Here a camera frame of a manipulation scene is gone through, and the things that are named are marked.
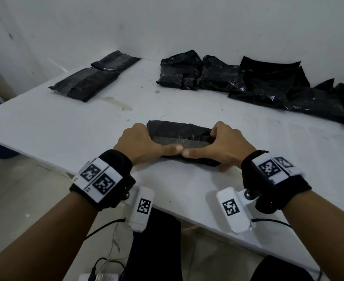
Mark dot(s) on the person's left forearm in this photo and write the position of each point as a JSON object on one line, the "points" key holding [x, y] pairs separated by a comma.
{"points": [[43, 239]]}

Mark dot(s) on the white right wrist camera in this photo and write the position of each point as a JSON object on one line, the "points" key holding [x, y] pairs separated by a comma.
{"points": [[236, 222]]}

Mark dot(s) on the row of black plastic packets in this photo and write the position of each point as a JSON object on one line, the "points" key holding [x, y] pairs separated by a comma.
{"points": [[262, 84]]}

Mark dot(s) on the crinkled black plastic bag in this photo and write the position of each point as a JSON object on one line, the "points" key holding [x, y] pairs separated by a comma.
{"points": [[174, 128]]}

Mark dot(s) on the clear tape strip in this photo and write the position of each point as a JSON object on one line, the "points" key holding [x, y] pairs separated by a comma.
{"points": [[174, 142]]}

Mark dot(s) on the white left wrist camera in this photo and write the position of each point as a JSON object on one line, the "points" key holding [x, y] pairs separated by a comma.
{"points": [[139, 222]]}

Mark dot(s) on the white power strip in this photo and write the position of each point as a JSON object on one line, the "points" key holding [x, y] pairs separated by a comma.
{"points": [[107, 278]]}

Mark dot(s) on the person's left hand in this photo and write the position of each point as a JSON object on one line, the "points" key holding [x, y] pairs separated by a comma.
{"points": [[136, 143]]}

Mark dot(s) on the person's right forearm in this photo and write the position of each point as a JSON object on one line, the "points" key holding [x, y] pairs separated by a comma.
{"points": [[327, 237]]}

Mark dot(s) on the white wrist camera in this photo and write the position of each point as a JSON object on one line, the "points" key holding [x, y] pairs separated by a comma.
{"points": [[139, 222], [236, 222]]}

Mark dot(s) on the person's right hand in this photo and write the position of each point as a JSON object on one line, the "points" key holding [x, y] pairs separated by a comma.
{"points": [[230, 146]]}

